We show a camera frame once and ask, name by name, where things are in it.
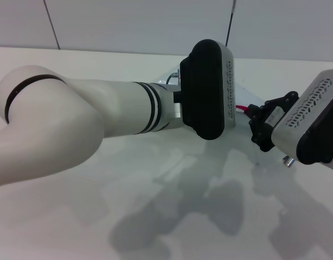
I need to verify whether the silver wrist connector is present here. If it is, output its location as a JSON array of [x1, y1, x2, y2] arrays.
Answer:
[[281, 155, 295, 168], [166, 69, 181, 83]]

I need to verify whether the black vertical wall strip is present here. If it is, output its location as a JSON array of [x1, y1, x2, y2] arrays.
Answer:
[[225, 0, 237, 46]]

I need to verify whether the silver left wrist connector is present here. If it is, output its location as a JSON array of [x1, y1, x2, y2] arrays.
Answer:
[[166, 69, 181, 83]]

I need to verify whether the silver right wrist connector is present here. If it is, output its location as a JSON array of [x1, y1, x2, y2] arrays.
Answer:
[[281, 155, 295, 168]]

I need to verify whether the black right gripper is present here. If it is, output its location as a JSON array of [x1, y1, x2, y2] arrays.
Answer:
[[246, 91, 299, 152]]

